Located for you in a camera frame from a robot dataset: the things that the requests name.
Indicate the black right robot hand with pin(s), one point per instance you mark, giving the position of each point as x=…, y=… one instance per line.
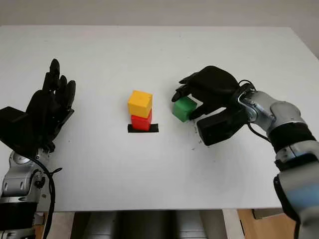
x=214, y=87

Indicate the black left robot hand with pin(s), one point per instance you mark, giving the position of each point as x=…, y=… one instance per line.
x=49, y=107

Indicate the green wooden block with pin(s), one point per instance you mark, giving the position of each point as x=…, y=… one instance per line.
x=183, y=109

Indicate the yellow wooden block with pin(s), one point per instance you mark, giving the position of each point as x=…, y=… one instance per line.
x=139, y=102

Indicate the red wooden block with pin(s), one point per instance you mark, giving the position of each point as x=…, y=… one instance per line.
x=140, y=123

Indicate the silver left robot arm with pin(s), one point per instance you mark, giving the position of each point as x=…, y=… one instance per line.
x=17, y=181

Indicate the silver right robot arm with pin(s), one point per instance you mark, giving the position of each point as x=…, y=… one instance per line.
x=286, y=119

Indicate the black tape strip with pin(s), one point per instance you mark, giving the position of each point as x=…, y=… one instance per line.
x=155, y=129

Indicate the light wooden table leg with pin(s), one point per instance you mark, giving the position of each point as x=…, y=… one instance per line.
x=231, y=224

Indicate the dark grey robot body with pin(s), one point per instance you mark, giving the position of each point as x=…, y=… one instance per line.
x=149, y=225

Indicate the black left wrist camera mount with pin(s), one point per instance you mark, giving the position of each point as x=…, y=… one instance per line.
x=17, y=129

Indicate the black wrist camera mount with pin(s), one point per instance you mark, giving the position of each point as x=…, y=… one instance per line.
x=219, y=129
x=17, y=129

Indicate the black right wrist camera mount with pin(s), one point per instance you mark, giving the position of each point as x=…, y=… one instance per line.
x=219, y=129

